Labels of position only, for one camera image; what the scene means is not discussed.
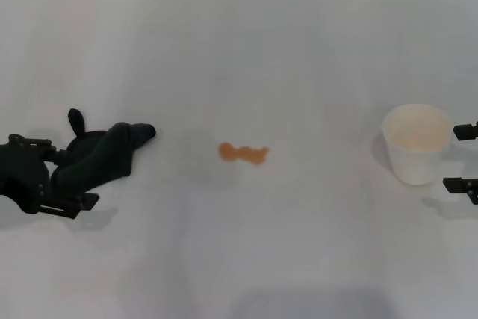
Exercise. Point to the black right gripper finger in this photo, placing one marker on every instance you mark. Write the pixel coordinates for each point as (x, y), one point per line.
(467, 131)
(461, 185)

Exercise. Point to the brown liquid stain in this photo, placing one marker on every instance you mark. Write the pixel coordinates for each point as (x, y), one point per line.
(242, 152)

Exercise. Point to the dark blue rag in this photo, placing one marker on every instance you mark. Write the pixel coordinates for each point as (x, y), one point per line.
(112, 147)

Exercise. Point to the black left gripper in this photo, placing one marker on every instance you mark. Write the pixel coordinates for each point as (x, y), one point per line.
(22, 173)

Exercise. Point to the white paper cup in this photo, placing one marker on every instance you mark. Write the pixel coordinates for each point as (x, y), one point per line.
(416, 154)

